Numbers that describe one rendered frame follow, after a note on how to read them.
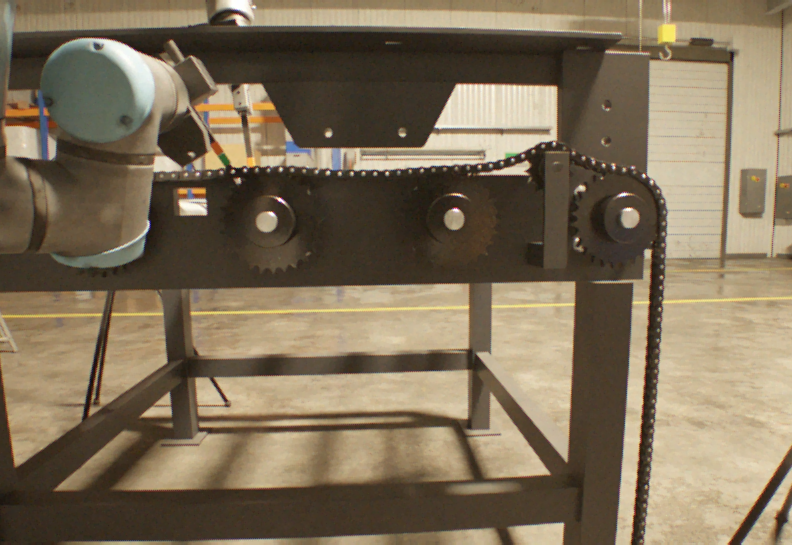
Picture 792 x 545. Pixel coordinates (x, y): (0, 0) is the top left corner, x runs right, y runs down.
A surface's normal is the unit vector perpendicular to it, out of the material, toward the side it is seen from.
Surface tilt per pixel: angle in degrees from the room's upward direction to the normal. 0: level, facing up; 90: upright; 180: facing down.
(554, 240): 90
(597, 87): 90
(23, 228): 119
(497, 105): 90
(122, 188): 108
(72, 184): 66
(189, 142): 103
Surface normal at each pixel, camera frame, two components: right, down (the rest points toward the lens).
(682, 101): 0.06, 0.11
